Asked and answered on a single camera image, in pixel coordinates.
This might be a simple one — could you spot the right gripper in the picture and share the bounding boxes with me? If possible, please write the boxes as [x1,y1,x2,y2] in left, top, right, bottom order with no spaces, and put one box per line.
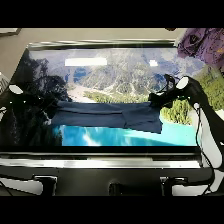
[148,91,169,108]

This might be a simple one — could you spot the purple garment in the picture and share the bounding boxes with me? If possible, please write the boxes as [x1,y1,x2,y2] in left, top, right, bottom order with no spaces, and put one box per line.
[176,28,224,69]

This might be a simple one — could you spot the dark blue trousers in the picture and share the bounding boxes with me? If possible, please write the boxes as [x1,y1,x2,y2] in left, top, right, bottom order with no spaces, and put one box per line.
[49,100,164,135]

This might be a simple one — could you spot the silver frame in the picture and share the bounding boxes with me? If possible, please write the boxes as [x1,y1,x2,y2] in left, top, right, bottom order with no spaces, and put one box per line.
[0,151,216,196]

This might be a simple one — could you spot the black cable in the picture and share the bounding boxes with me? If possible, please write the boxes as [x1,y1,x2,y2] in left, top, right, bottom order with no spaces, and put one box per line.
[194,103,218,194]

